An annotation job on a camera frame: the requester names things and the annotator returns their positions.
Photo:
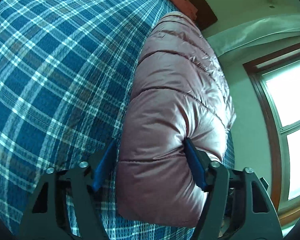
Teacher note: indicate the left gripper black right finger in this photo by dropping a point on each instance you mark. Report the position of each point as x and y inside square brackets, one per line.
[237, 205]

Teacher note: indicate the bright bedroom window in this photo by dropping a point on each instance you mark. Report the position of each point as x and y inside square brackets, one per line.
[276, 80]

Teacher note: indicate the pale window curtain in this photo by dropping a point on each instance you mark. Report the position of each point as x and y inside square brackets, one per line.
[257, 32]

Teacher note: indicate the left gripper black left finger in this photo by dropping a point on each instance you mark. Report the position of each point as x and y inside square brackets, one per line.
[62, 204]

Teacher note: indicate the blue plaid bed sheet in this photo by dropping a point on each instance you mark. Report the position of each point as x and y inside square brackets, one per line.
[66, 71]

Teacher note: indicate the pink puffer down jacket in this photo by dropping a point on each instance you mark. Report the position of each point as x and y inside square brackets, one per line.
[179, 91]

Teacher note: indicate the dark wooden headboard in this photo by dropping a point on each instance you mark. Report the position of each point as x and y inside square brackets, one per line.
[205, 15]

